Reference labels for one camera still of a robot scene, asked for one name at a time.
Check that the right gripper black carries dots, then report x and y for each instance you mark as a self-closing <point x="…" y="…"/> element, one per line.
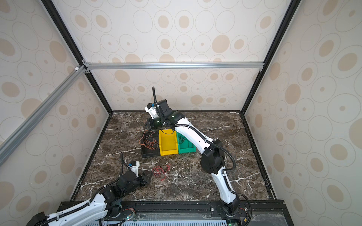
<point x="150" y="124"/>

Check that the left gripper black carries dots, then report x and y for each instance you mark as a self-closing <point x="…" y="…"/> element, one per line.
<point x="143" y="179"/>

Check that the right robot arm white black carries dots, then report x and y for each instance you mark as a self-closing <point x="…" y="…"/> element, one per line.
<point x="215" y="159"/>

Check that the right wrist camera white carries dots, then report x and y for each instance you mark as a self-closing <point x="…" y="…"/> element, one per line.
<point x="151" y="110"/>

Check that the horizontal aluminium frame bar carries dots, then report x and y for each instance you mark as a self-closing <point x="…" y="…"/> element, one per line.
<point x="182" y="65"/>

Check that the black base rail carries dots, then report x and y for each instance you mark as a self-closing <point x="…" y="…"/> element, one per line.
<point x="198" y="213"/>

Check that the left aluminium frame bar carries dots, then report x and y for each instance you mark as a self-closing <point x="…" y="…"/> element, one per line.
<point x="18" y="136"/>

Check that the green plastic bin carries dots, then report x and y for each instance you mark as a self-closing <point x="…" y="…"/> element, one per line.
<point x="184" y="145"/>

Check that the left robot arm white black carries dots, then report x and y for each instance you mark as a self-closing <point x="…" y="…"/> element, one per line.
<point x="106" y="202"/>

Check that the yellow plastic bin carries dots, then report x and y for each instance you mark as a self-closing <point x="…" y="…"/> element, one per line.
<point x="168" y="143"/>

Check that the black plastic bin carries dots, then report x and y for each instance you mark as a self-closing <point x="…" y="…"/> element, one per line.
<point x="149" y="143"/>

